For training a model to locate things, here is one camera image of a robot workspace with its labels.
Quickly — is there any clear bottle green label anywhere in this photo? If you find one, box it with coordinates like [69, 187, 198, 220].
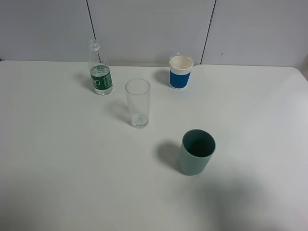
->
[89, 39, 113, 96]

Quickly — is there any teal green cup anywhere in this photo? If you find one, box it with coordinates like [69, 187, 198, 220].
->
[179, 129, 216, 176]

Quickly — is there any blue white paper cup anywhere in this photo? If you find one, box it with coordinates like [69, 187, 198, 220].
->
[169, 53, 194, 89]

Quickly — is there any tall clear glass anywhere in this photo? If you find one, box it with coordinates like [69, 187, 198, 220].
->
[125, 78, 151, 128]

